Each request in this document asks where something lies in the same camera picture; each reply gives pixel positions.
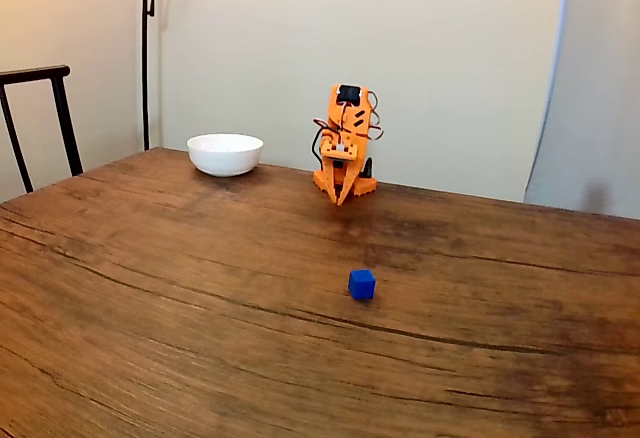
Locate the blue cube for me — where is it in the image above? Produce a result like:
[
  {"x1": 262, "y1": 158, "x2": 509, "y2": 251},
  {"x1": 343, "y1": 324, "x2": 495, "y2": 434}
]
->
[{"x1": 347, "y1": 268, "x2": 377, "y2": 302}]

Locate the white bowl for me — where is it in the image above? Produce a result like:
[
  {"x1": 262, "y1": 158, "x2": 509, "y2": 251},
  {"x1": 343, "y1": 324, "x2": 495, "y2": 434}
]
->
[{"x1": 186, "y1": 132, "x2": 265, "y2": 178}]

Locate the black floor lamp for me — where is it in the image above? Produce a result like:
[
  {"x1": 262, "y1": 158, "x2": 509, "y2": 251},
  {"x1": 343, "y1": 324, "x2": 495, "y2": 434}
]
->
[{"x1": 140, "y1": 0, "x2": 224, "y2": 152}]

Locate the white curtain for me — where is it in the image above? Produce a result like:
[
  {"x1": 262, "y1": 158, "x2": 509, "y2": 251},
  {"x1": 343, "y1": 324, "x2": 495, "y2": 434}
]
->
[{"x1": 523, "y1": 0, "x2": 640, "y2": 220}]

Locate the black wooden chair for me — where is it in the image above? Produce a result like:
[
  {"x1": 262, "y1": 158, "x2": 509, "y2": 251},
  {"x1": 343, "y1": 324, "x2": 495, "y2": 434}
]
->
[{"x1": 0, "y1": 64, "x2": 85, "y2": 195}]

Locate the gripper camera on orange mount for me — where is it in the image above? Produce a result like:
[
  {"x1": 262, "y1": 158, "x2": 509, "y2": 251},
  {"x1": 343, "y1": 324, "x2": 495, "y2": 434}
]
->
[{"x1": 319, "y1": 138, "x2": 362, "y2": 162}]

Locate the black cable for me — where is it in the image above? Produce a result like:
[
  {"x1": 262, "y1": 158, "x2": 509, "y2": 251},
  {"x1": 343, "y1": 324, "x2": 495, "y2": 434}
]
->
[{"x1": 311, "y1": 126, "x2": 327, "y2": 165}]

